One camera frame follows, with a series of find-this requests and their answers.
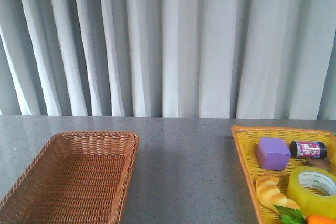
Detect purple cube block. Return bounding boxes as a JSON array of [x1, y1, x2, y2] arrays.
[[256, 137, 291, 171]]

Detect green toy leaves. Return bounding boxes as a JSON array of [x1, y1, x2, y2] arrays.
[[274, 205, 307, 224]]

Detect yellow wicker basket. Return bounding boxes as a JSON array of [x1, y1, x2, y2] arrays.
[[232, 126, 335, 223]]

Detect toy croissant bread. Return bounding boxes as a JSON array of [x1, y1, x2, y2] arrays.
[[256, 174, 300, 214]]

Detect grey pleated curtain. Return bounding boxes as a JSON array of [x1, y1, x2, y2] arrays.
[[1, 0, 335, 120]]

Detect yellow tape roll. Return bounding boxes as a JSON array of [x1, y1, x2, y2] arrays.
[[287, 166, 335, 219]]

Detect orange toy carrot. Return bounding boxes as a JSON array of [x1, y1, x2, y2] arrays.
[[306, 215, 336, 224]]

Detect small purple labelled can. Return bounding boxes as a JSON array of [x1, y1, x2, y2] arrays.
[[290, 141, 328, 159]]

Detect brown toy animal figure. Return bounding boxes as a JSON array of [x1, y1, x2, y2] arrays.
[[306, 158, 332, 172]]

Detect brown wicker basket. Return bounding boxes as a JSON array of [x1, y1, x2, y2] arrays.
[[1, 131, 139, 223]]

